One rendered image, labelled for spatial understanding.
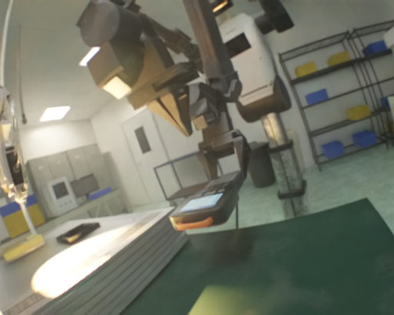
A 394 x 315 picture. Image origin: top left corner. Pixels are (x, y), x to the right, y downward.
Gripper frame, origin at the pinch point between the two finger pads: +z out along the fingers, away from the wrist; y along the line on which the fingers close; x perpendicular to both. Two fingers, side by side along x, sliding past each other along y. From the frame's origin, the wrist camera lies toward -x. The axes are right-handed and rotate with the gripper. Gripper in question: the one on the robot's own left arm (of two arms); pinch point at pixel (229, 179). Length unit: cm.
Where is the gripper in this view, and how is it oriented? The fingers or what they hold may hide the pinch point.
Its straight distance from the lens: 42.3
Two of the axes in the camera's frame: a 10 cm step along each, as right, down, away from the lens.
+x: 5.3, 2.8, 8.0
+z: 1.0, 9.2, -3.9
